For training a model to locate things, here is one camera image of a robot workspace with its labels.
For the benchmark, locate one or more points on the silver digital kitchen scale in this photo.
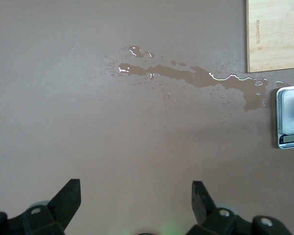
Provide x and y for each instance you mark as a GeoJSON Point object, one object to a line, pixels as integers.
{"type": "Point", "coordinates": [287, 117]}

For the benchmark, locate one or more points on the water spill puddle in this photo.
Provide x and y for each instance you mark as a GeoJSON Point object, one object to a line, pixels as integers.
{"type": "Point", "coordinates": [201, 78]}

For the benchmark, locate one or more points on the brown table cover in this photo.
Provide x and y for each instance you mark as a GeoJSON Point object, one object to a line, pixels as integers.
{"type": "Point", "coordinates": [63, 110]}

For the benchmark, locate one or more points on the wooden cutting board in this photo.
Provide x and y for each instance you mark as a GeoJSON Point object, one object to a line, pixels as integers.
{"type": "Point", "coordinates": [272, 49]}

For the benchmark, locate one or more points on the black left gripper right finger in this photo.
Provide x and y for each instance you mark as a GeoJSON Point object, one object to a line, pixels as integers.
{"type": "Point", "coordinates": [205, 213]}

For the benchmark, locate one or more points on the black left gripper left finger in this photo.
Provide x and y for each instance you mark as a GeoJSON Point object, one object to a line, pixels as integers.
{"type": "Point", "coordinates": [61, 208]}

